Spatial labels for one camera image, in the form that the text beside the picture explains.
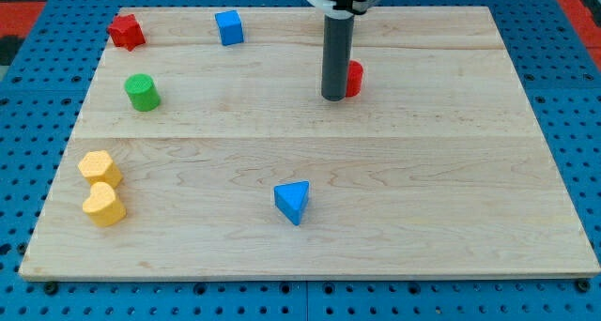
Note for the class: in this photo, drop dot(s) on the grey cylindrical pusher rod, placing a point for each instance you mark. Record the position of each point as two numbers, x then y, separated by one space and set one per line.
337 46

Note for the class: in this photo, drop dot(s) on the red cylinder block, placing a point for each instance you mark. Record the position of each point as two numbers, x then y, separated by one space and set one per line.
354 78

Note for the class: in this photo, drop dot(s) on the wooden board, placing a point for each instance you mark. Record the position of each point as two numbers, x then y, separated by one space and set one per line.
437 170

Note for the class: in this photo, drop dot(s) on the blue cube block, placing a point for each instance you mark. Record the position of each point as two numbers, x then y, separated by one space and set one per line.
230 27

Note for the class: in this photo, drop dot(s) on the blue triangle block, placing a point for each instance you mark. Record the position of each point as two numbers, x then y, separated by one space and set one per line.
291 199

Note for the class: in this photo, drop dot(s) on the green cylinder block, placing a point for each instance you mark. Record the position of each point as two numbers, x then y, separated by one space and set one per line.
142 92

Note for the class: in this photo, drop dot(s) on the red star block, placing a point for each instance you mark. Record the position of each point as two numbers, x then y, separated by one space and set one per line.
126 32

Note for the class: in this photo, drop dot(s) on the yellow pentagon block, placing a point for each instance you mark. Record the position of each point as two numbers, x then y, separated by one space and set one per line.
99 166

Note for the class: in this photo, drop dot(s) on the yellow heart block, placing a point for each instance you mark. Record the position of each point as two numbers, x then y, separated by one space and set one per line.
103 207

